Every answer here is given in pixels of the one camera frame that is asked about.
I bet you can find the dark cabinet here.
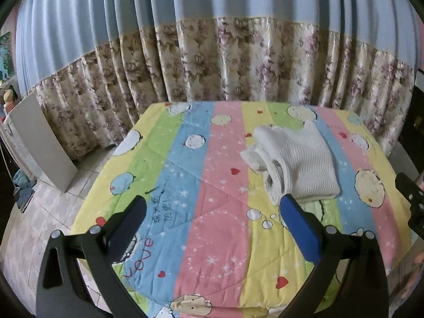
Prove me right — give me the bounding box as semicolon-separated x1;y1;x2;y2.
401;69;424;176

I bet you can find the wall poster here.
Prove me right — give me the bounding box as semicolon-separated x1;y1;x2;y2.
0;30;17;83

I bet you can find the plush toy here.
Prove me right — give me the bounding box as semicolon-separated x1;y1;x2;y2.
2;88;16;111

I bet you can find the blue cloth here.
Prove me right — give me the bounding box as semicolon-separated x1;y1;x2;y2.
12;170;36;213

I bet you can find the striped cartoon print blanket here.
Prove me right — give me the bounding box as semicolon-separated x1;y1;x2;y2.
71;101;413;318

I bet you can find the blue and floral curtain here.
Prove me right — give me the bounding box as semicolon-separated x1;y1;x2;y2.
15;0;419;160

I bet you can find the white flat board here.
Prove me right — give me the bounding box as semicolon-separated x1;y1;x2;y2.
7;91;79;193

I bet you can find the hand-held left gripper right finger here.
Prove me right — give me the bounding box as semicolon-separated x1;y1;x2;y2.
280;194;390;318

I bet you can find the white ribbed knit sweater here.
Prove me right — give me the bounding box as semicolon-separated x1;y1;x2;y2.
240;119;342;206

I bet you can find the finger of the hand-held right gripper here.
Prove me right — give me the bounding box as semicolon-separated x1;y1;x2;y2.
395;172;424;236

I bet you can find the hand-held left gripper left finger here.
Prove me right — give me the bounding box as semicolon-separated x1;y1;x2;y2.
36;195;148;318

